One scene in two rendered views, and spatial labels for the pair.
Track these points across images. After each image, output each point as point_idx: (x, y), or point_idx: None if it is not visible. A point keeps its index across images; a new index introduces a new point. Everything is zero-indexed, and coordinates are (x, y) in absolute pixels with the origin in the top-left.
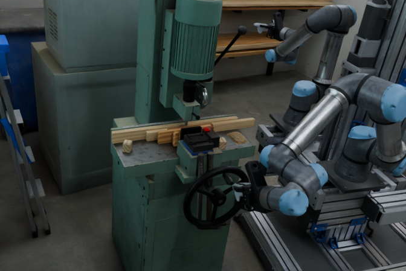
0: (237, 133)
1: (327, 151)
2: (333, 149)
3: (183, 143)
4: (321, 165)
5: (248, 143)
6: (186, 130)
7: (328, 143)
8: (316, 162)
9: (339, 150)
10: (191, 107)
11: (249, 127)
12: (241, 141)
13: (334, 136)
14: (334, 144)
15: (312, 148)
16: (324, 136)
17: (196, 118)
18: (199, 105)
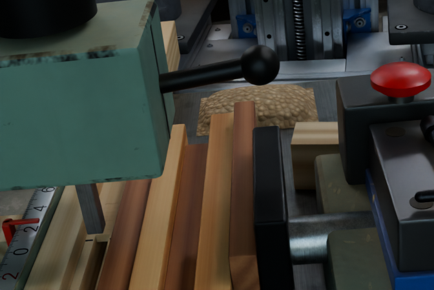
0: (237, 90)
1: (286, 30)
2: None
3: (433, 287)
4: (419, 29)
5: (318, 92)
6: (286, 207)
7: (283, 2)
8: (310, 68)
9: None
10: (149, 41)
11: (177, 66)
12: (307, 99)
13: None
14: None
15: (237, 56)
16: None
17: (271, 72)
18: (156, 4)
